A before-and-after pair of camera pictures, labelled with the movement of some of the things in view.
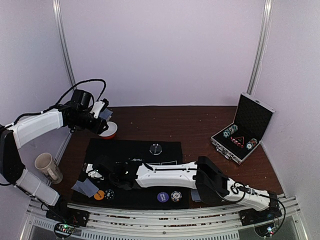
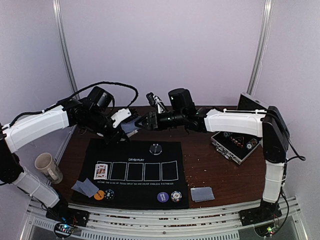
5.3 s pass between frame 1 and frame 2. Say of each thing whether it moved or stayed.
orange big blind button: stayed
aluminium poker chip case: stayed
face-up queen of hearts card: moved
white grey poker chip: stayed
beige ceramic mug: stayed
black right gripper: moved
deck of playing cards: moved
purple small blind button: stayed
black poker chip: stayed
